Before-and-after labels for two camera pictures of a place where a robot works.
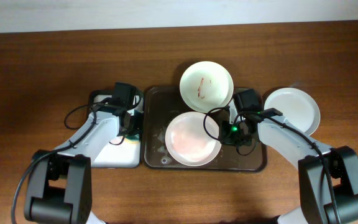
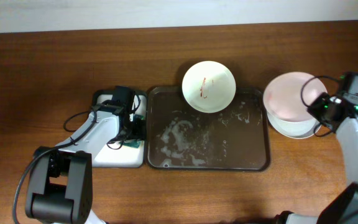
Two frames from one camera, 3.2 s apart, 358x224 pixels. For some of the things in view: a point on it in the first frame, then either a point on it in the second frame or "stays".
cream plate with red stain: [206, 86] stays
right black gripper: [224, 134] → [319, 98]
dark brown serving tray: [163, 106] stays
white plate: [188, 142] → [288, 95]
